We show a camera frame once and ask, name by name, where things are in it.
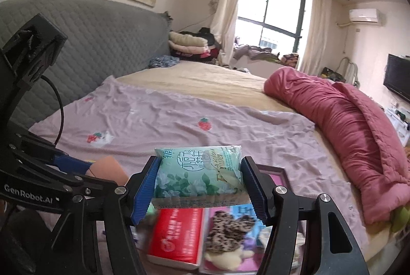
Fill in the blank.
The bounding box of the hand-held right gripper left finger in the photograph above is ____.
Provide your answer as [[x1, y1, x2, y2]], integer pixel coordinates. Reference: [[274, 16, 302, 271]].
[[34, 156, 160, 275]]

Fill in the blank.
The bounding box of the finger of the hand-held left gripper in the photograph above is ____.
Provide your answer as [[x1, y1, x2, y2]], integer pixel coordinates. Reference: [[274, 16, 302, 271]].
[[19, 137, 95, 176], [45, 166, 127, 194]]

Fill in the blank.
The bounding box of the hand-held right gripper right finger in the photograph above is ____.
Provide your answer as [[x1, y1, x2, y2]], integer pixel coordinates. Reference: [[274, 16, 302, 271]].
[[241, 156, 372, 275]]

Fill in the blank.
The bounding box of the peach makeup sponge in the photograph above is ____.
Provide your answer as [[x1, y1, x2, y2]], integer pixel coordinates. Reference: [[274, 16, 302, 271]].
[[90, 156, 130, 186]]

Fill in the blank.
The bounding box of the pink shallow box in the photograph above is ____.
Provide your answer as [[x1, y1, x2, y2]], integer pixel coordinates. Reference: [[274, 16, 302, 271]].
[[199, 164, 308, 275]]

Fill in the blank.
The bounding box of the leopard print plush toy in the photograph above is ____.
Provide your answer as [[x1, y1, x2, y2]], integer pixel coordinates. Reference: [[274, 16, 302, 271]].
[[203, 210, 257, 271]]

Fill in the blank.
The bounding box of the red tissue pack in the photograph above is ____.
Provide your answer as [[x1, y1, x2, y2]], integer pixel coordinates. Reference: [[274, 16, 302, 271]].
[[147, 207, 206, 272]]

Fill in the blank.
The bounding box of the green floral tissue packet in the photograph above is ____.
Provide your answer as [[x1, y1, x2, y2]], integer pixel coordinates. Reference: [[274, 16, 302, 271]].
[[150, 144, 251, 210]]

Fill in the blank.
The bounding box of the pink quilt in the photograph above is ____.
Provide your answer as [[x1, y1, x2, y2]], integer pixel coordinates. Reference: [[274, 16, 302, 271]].
[[263, 67, 410, 226]]

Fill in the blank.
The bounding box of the beige bed sheet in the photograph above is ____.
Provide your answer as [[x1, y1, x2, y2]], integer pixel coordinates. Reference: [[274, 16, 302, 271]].
[[115, 60, 404, 263]]

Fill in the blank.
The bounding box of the grey quilted headboard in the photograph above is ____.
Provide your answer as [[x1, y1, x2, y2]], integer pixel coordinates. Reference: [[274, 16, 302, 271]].
[[0, 0, 172, 131]]

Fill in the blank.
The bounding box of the blue patterned cloth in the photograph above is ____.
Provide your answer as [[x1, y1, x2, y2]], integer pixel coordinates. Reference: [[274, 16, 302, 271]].
[[149, 55, 180, 69]]

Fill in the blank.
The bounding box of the patterned cushion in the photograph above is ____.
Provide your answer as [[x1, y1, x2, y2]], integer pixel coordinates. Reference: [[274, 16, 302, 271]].
[[279, 52, 300, 69]]

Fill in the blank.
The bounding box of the pile of clothes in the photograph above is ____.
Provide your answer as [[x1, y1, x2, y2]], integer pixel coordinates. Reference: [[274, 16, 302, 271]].
[[233, 44, 282, 62]]

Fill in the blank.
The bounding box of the dark bag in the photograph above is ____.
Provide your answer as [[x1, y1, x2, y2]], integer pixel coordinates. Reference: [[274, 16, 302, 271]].
[[321, 67, 346, 82]]

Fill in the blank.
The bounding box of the green pillow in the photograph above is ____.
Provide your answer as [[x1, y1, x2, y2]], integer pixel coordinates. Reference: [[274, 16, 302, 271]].
[[389, 206, 410, 232]]

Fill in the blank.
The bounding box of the stack of folded clothes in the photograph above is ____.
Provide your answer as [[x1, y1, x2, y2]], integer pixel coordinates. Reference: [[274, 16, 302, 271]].
[[168, 28, 221, 62]]

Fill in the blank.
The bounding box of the metal rack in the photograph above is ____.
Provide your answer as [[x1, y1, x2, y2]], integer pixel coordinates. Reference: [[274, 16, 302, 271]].
[[340, 57, 361, 87]]

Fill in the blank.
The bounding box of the white tv cabinet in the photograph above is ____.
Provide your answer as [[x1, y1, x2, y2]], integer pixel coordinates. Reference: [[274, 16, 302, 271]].
[[386, 102, 410, 147]]

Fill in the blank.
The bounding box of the cream curtain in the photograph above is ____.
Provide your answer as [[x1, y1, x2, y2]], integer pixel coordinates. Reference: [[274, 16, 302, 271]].
[[296, 0, 334, 74], [210, 0, 249, 67]]

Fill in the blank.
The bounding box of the black television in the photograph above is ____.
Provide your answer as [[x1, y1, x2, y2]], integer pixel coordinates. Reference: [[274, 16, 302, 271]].
[[383, 54, 410, 101]]

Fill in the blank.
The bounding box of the window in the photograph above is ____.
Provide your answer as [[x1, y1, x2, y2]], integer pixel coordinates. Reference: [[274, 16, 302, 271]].
[[235, 0, 308, 53]]

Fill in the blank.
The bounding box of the white air conditioner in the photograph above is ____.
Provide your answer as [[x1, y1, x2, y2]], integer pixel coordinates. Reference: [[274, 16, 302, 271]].
[[348, 8, 383, 26]]

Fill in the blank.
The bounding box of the black cable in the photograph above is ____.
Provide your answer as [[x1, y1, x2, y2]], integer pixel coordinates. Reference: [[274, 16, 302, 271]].
[[40, 75, 65, 147]]

